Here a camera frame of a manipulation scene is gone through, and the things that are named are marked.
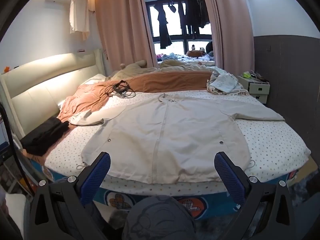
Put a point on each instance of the small orange toy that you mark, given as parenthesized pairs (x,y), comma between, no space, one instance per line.
(7,69)

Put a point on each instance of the bed with floral sheet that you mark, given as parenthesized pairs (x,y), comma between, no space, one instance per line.
(270,142)

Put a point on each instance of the blue plush toy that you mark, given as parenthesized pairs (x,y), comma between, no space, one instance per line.
(170,56)

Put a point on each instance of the white hanging shirt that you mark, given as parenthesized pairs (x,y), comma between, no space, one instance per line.
(78,12)

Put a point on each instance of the orange blanket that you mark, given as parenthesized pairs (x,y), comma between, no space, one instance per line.
(162,80)

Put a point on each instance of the small green object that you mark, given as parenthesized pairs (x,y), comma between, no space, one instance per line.
(247,75)

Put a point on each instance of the cream patterned fringed cloth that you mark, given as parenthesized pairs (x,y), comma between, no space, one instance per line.
(225,83)

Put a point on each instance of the black folded clothes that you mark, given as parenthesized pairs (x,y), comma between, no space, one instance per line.
(42,135)

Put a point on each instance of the beige rumpled duvet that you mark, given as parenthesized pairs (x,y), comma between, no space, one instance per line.
(135,70)

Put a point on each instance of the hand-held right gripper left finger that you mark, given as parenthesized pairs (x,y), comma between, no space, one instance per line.
(97,177)

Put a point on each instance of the black hanging coat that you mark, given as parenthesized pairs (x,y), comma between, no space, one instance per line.
(165,30)

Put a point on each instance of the white pillow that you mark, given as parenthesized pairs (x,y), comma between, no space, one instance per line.
(96,78)

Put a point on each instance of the row of dark hanging clothes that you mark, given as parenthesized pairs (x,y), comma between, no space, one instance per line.
(192,12)

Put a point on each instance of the pink curtain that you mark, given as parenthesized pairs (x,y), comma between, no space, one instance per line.
(230,25)
(120,25)

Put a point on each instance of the orange plush toy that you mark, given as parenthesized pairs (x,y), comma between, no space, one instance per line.
(195,53)

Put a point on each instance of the white nightstand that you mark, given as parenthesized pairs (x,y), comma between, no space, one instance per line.
(257,88)

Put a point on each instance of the beige coat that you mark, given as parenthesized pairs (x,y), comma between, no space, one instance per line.
(175,130)

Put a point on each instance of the dark framed window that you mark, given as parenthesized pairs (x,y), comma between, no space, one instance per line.
(180,38)

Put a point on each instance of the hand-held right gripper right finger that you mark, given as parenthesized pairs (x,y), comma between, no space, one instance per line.
(228,177)

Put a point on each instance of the dark grey printed garment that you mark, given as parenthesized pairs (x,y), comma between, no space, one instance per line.
(160,220)

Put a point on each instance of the cream padded headboard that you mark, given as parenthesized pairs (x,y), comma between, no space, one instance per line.
(37,85)

